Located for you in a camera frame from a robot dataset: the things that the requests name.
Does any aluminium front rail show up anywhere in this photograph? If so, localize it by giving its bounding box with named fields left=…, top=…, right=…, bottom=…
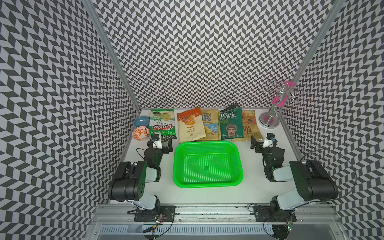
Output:
left=90, top=204, right=342, bottom=225

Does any green REAL chips bag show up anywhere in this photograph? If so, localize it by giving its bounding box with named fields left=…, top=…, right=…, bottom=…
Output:
left=219, top=108, right=244, bottom=140

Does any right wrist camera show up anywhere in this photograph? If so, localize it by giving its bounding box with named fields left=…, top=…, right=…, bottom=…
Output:
left=263, top=133, right=277, bottom=148

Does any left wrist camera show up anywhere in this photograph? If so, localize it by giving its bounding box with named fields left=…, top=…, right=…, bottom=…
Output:
left=151, top=134, right=163, bottom=149

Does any orange patterned bowl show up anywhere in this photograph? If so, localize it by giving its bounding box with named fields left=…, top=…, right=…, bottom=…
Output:
left=132, top=126, right=150, bottom=141

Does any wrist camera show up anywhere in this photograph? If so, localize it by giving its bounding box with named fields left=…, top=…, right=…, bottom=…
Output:
left=263, top=133, right=277, bottom=148
left=151, top=134, right=163, bottom=149

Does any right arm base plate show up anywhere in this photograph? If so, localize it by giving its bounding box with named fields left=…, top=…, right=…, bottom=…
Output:
left=253, top=206, right=297, bottom=223

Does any green plastic basket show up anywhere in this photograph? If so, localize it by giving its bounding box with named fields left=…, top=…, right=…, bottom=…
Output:
left=173, top=141, right=244, bottom=189

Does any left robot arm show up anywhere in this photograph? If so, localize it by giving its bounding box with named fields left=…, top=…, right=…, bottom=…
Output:
left=108, top=137, right=174, bottom=214

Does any green white Chulo chips bag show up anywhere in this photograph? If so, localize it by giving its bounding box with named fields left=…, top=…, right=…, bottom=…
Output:
left=149, top=109, right=176, bottom=137

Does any black red Krax chips bag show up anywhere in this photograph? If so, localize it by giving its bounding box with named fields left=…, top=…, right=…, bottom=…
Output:
left=223, top=103, right=240, bottom=112

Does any blue bowl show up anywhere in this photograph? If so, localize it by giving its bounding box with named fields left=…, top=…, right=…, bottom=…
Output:
left=134, top=116, right=150, bottom=128

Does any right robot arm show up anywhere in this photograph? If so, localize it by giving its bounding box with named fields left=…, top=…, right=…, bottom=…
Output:
left=251, top=133, right=339, bottom=218

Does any tan orange CHIPS bag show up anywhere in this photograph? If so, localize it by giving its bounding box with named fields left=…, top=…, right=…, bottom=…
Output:
left=232, top=110, right=264, bottom=142

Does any orange cassava chips bag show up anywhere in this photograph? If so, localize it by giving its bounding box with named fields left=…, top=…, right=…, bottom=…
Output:
left=177, top=108, right=206, bottom=144

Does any yellow blue CHIPS bag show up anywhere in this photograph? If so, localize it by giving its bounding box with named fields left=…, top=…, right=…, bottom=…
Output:
left=200, top=110, right=222, bottom=141

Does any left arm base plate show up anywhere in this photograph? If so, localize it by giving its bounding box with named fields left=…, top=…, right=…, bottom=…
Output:
left=134, top=205, right=176, bottom=223

